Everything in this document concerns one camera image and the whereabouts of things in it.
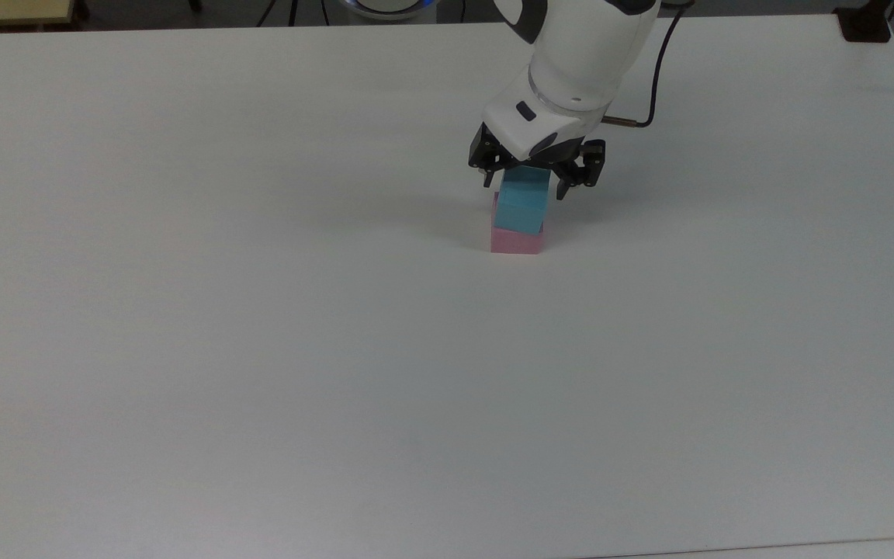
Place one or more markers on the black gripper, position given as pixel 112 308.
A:
pixel 484 154

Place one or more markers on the blue cube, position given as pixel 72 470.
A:
pixel 523 202

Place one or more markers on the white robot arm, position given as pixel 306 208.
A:
pixel 587 54

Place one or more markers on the pink cube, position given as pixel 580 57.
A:
pixel 517 242

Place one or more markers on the wooden table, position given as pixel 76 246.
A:
pixel 5 9

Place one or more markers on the black camera stand base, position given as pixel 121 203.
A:
pixel 864 27

